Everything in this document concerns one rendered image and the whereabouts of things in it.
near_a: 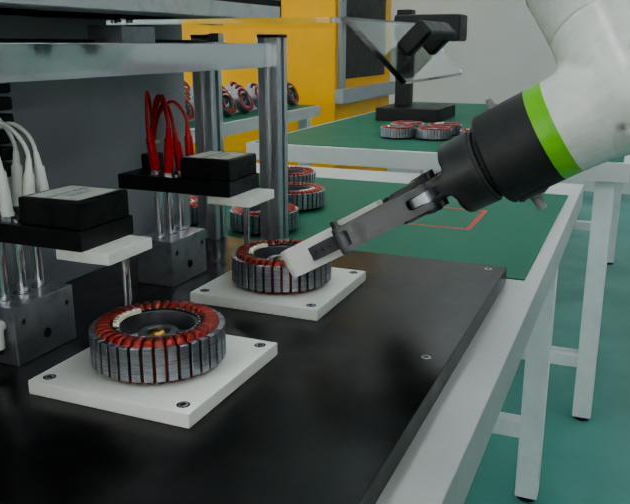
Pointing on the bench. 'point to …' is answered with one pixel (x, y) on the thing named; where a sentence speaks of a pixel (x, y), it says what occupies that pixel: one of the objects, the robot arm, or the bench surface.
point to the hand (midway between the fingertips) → (321, 245)
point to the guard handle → (426, 37)
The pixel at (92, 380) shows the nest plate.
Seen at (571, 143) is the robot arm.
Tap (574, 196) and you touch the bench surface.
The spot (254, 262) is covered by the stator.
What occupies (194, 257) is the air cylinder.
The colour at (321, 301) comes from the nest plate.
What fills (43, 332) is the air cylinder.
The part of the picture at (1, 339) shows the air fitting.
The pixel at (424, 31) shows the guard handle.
